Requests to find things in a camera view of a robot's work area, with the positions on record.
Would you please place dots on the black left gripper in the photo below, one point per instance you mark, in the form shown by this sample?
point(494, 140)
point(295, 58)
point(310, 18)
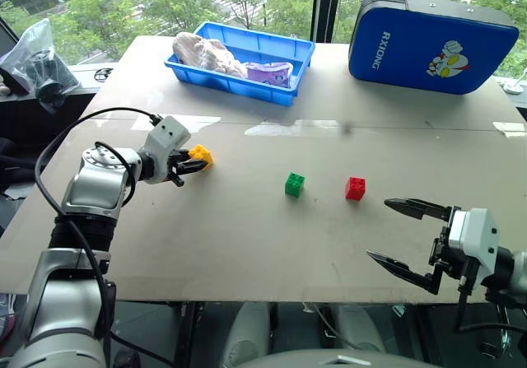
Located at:
point(173, 166)

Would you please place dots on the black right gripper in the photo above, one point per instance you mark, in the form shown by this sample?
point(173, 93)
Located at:
point(442, 244)

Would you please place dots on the yellow toy brick cube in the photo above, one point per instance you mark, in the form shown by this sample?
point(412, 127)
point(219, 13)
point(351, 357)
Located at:
point(202, 154)

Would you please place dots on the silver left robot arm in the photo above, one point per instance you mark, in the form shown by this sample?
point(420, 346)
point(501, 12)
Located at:
point(92, 180)

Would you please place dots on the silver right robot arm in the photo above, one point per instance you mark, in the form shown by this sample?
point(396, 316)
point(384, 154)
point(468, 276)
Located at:
point(512, 275)

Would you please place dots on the red toy brick cube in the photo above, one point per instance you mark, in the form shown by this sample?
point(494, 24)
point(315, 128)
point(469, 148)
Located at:
point(355, 189)

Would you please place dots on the grey rounded robot leg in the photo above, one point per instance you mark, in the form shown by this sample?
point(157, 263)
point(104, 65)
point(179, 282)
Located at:
point(358, 327)
point(247, 331)

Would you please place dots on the green toy brick cube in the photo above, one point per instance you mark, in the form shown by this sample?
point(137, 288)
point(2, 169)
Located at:
point(295, 185)

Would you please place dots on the purple plastic packet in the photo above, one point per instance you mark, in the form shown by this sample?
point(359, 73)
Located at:
point(269, 73)

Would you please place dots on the blue plastic bin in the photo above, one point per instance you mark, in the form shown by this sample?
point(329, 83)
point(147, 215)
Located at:
point(263, 47)

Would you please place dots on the clear plastic bag black parts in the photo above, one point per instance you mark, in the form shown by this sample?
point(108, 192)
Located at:
point(43, 71)

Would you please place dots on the blue RXIONG carry case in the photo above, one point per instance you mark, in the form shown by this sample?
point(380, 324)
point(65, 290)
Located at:
point(428, 51)

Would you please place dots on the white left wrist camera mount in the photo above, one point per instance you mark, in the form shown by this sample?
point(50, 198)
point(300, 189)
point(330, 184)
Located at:
point(164, 137)

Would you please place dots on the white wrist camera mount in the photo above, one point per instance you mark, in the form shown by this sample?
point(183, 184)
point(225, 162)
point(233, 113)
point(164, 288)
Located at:
point(164, 137)
point(473, 240)

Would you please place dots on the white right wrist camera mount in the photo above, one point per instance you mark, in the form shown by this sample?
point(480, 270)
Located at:
point(473, 240)

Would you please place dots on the black window frame post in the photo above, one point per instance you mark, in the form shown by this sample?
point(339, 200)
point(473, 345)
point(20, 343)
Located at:
point(325, 6)

